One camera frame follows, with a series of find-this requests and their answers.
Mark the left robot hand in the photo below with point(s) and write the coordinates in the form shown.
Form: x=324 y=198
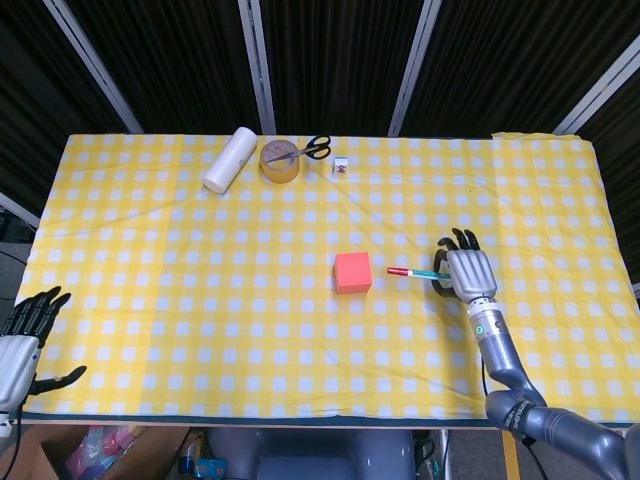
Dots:
x=15 y=365

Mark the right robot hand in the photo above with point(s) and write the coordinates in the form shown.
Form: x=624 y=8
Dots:
x=470 y=275

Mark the red green white marker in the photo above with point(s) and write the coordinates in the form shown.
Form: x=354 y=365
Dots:
x=415 y=272

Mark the pink cube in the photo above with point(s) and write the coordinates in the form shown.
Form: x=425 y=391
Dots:
x=353 y=272

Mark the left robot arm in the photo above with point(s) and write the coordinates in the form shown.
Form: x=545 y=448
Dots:
x=4 y=425

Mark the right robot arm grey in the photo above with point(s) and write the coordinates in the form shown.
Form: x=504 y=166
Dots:
x=520 y=390

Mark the cardboard box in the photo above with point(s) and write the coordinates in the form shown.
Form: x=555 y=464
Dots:
x=60 y=455

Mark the yellow checkered tablecloth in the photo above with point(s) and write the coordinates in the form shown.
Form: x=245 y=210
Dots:
x=200 y=300

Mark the grey robot torso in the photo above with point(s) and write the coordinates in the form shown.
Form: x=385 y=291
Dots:
x=310 y=455

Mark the black curtain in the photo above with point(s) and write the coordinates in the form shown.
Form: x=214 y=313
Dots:
x=340 y=50

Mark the white cylindrical roll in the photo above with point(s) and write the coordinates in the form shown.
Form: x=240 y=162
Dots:
x=230 y=159

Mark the aluminium frame post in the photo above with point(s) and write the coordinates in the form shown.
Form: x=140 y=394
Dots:
x=257 y=65
x=92 y=65
x=600 y=85
x=17 y=209
x=415 y=65

